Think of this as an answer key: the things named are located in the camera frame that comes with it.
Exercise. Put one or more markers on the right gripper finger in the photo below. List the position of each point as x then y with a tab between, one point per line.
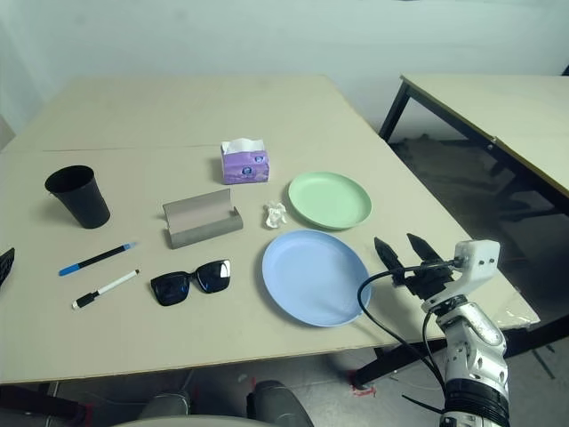
390	258
423	251

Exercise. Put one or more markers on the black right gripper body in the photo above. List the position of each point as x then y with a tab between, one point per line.
427	280

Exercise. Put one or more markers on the grey left robot leg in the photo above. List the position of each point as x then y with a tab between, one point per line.
166	405

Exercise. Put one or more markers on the black plastic cup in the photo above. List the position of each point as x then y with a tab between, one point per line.
82	200

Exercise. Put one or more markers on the green plate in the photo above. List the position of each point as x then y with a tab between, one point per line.
329	200

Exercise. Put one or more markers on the clear plastic tape patch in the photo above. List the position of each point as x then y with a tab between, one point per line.
518	318

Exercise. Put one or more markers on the white tissue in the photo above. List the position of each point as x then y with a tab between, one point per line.
274	214

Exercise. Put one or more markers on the blue plate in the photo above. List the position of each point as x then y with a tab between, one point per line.
311	276

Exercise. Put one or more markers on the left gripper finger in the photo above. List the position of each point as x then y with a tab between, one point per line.
6	267

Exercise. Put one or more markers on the black pen blue cap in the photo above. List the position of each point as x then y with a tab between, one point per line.
95	259

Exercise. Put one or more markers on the grey glasses case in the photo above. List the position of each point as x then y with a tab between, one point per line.
200	222

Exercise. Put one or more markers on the purple tissue pack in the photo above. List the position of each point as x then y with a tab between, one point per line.
244	171

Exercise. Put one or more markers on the grey round base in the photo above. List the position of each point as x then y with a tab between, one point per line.
280	400

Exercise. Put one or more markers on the black sunglasses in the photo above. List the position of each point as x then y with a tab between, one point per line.
171	291

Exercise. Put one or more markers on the beige table black legs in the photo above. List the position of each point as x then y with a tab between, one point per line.
511	102

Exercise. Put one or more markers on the grey robot torso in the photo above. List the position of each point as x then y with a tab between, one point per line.
200	422

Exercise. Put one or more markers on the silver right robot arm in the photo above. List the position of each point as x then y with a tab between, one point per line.
471	356

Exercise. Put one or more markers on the white marker black cap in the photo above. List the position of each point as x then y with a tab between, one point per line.
109	288

